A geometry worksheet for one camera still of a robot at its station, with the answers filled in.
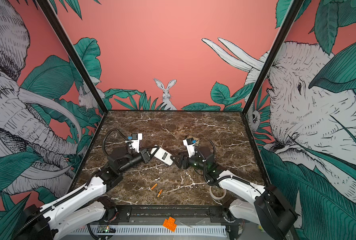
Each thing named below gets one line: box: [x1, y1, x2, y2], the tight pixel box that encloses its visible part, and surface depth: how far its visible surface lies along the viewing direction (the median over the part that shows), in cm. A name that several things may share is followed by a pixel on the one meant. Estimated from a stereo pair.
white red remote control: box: [150, 145, 174, 166], surface depth 75 cm
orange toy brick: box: [162, 216, 177, 232], surface depth 72 cm
